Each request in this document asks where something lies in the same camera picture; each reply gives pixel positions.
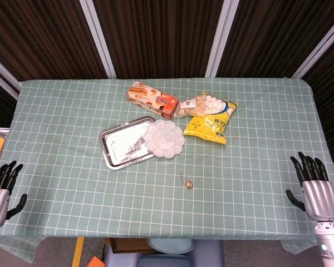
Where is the orange biscuit box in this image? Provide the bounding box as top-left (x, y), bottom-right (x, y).
top-left (126, 81), bottom-right (180, 120)

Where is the light blue round stool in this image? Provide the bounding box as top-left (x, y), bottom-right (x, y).
top-left (147, 238), bottom-right (195, 254)

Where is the brown cardboard box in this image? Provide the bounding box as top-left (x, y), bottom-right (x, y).
top-left (104, 238), bottom-right (156, 254)

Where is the yellow snack bag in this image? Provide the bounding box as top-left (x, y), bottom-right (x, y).
top-left (183, 114), bottom-right (229, 146)

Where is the clear bag of puffed snacks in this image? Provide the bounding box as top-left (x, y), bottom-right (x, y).
top-left (174, 91), bottom-right (239, 118)

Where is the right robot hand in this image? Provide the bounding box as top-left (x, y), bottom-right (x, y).
top-left (285, 151), bottom-right (334, 223)

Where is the small golden bell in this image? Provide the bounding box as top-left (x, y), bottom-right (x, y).
top-left (180, 173), bottom-right (194, 190)

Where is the green checkered tablecloth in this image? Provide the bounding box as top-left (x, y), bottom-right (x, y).
top-left (0, 77), bottom-right (334, 264)

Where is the orange device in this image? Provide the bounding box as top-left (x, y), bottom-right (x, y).
top-left (86, 255), bottom-right (106, 267)

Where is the silver metal tray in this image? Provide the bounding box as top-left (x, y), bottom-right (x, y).
top-left (99, 116), bottom-right (158, 170)

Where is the white flower-shaped paint palette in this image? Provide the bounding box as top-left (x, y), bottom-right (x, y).
top-left (143, 120), bottom-right (186, 159)

